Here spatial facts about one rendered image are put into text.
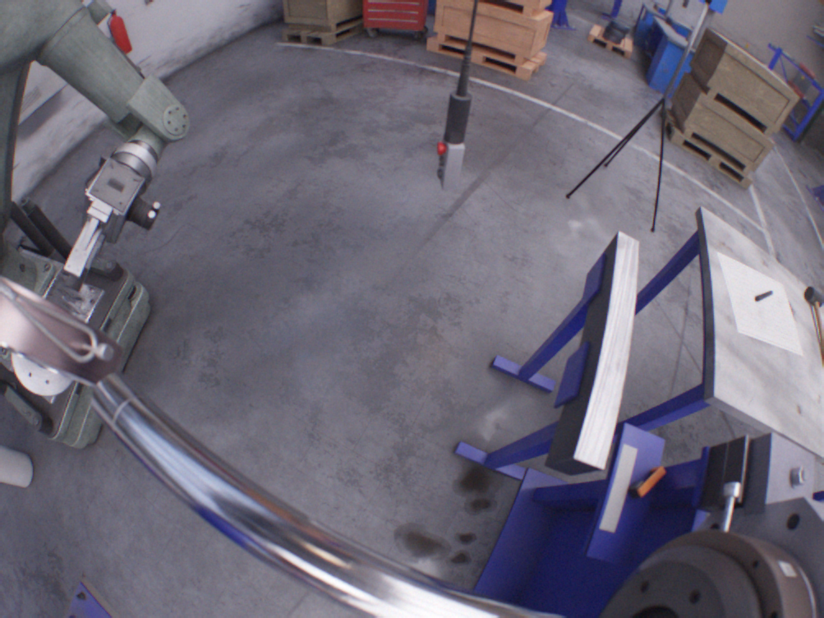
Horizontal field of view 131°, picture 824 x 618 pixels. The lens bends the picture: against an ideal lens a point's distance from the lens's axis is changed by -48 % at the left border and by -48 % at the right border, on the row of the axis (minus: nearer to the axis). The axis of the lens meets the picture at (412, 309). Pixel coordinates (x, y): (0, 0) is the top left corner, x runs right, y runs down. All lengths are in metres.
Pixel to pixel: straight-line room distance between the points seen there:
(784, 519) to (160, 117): 1.63
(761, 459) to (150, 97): 1.63
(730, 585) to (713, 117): 4.19
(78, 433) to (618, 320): 2.08
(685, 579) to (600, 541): 0.32
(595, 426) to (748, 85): 4.04
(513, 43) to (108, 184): 3.71
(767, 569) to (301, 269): 1.92
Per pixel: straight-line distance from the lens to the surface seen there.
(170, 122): 1.23
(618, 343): 0.82
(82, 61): 1.19
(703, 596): 0.51
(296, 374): 1.61
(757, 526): 0.67
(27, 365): 1.04
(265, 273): 1.91
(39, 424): 1.85
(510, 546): 1.55
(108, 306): 1.86
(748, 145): 4.66
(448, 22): 4.28
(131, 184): 1.07
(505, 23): 4.03
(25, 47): 1.18
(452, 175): 0.84
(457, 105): 0.75
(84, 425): 1.94
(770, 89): 4.52
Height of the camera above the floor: 1.47
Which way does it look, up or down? 61 degrees down
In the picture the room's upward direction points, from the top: 7 degrees clockwise
